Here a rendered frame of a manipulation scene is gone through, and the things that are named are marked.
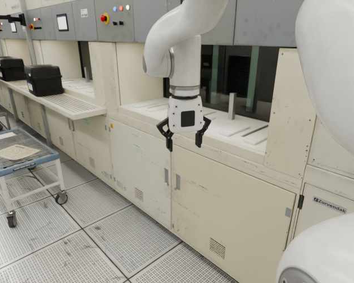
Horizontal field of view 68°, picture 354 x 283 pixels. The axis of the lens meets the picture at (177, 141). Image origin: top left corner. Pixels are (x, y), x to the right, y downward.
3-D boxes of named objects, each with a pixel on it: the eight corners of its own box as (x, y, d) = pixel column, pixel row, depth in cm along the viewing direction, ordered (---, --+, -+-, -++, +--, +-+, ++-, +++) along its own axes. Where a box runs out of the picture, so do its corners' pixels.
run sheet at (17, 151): (-11, 154, 206) (-12, 152, 205) (17, 144, 226) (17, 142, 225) (15, 162, 193) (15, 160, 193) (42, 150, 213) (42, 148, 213)
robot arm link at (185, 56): (172, 87, 68) (204, 85, 71) (171, 32, 64) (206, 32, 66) (163, 82, 76) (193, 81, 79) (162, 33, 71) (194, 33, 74)
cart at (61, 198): (-22, 183, 255) (-36, 136, 237) (35, 165, 289) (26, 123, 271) (10, 231, 192) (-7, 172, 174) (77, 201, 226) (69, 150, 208)
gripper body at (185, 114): (171, 95, 70) (171, 135, 74) (207, 93, 73) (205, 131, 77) (163, 90, 76) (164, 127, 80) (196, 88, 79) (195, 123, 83)
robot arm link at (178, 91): (173, 87, 69) (173, 99, 70) (204, 86, 71) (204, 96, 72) (164, 82, 76) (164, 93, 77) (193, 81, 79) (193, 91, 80)
